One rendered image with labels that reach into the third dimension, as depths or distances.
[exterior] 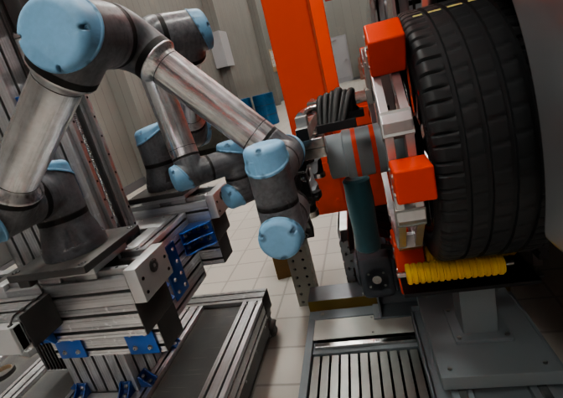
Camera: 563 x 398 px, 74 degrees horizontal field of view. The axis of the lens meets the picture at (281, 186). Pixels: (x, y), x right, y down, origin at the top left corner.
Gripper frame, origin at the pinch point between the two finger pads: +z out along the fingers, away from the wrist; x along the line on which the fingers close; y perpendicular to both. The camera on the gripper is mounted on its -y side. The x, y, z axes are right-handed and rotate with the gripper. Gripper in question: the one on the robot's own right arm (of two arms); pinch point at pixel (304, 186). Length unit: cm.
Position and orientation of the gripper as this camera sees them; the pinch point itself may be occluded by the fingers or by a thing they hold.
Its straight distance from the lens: 95.4
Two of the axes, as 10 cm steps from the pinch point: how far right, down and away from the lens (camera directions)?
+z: 1.6, -3.2, 9.3
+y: -2.4, -9.3, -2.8
